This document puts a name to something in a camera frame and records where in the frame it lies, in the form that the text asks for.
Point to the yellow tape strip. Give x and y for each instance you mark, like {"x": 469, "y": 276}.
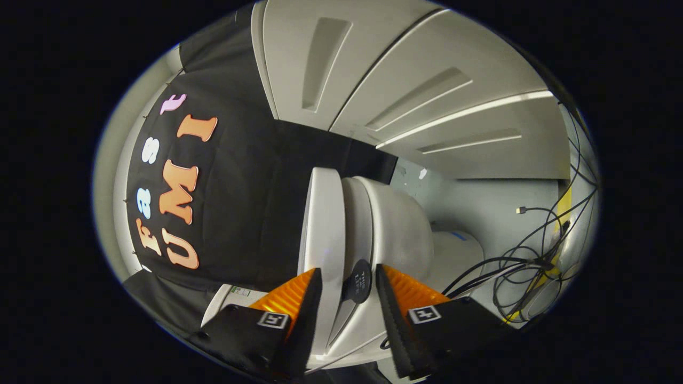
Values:
{"x": 564, "y": 205}

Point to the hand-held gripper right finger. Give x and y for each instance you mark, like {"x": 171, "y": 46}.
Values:
{"x": 397, "y": 330}

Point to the black backdrop cloth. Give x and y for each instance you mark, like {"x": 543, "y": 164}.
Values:
{"x": 240, "y": 213}

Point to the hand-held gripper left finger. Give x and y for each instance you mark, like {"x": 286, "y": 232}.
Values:
{"x": 307, "y": 320}

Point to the white ceramic toilet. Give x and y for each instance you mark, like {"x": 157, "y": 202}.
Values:
{"x": 405, "y": 229}

